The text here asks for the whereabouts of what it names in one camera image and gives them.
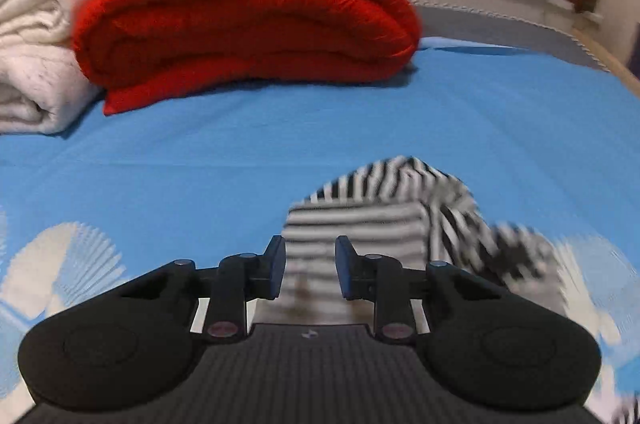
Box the black white striped garment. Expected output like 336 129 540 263
254 156 565 324

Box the blue white patterned bedsheet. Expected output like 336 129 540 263
1 41 639 423

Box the cream folded blanket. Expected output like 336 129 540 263
1 0 100 135

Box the red folded blanket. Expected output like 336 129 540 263
73 0 421 115

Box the wooden bed frame edge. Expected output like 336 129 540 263
572 28 640 98

